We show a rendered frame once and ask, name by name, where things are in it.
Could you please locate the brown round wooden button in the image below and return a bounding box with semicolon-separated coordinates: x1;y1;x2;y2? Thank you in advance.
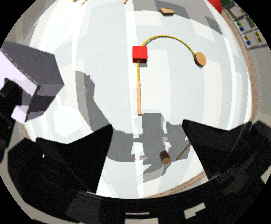
194;51;207;67

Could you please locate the small brown wooden block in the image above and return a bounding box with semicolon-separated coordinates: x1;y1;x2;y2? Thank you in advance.
160;8;175;16

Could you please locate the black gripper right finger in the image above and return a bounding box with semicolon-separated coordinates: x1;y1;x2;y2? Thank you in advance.
182;119;252;180

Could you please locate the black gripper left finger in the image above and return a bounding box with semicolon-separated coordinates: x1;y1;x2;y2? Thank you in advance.
35;124;114;194

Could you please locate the red cube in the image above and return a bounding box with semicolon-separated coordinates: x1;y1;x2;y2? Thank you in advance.
131;45;148;63

